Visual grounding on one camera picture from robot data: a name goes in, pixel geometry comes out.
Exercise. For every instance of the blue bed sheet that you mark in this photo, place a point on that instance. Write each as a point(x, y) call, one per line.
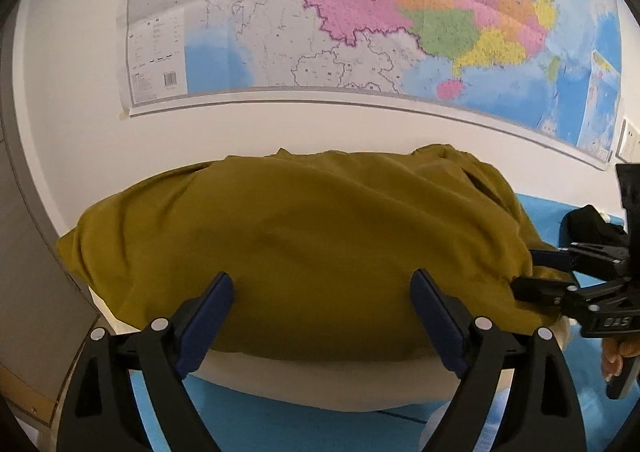
point(240, 422)

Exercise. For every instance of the brown wooden door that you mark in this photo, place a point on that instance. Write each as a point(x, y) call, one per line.
point(45, 314)

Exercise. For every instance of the mustard yellow garment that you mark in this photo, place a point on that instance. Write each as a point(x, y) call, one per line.
point(320, 249)

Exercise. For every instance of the cream white fabric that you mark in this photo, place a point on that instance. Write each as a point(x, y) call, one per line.
point(336, 386)

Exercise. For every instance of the colourful wall map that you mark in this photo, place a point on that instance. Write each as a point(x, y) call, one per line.
point(547, 70)

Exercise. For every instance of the person's right hand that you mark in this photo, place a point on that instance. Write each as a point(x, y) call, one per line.
point(614, 350)

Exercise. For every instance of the black garment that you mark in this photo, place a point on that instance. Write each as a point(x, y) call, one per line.
point(586, 225)

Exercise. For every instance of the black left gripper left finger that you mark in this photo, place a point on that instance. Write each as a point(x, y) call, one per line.
point(100, 411)

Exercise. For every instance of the white wall socket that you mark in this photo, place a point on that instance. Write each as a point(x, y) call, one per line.
point(628, 149)

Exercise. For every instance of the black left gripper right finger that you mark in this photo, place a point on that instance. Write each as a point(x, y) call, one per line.
point(542, 412)

